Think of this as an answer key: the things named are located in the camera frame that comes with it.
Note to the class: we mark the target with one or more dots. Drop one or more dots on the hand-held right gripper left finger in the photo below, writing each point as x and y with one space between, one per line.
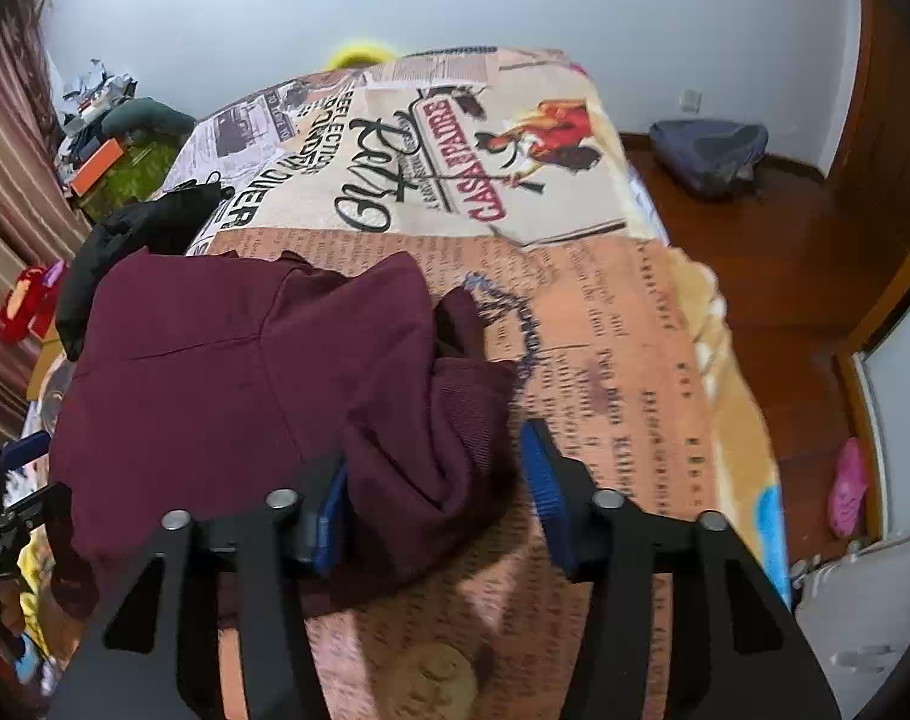
327 532

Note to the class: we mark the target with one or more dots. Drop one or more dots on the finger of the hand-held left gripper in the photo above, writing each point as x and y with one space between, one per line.
27 450
38 506

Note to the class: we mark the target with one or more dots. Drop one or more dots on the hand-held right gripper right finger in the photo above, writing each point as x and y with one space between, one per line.
548 480

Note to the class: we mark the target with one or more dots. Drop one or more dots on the maroon shirt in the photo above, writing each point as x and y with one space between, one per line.
200 405

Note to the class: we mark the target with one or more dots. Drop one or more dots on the printed blanket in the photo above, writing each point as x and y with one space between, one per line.
612 360

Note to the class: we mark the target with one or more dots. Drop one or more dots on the red and yellow toy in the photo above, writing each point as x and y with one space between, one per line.
27 304

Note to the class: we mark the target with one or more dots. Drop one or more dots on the striped brown curtain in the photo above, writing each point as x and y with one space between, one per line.
12 202

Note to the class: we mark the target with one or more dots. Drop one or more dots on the black jacket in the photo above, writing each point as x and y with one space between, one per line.
140 229

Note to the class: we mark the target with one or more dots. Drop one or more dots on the orange box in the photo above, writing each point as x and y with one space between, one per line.
95 166

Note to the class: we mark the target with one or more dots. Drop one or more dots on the pink clog shoe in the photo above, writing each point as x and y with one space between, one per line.
848 487

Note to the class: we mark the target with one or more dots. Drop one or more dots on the green patterned cloth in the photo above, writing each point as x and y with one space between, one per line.
136 169

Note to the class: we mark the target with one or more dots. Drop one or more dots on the white suitcase with stickers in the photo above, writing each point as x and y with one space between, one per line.
859 615

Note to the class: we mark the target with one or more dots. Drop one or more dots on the grey blue backpack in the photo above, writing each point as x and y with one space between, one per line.
706 154

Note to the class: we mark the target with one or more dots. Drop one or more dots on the pile of clutter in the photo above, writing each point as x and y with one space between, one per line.
95 90

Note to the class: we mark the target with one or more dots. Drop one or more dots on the yellow round object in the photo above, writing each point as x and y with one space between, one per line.
357 56

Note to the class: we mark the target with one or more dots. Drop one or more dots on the brown wooden door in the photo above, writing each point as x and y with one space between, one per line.
889 127

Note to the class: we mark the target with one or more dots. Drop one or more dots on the white wall socket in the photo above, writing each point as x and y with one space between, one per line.
692 100

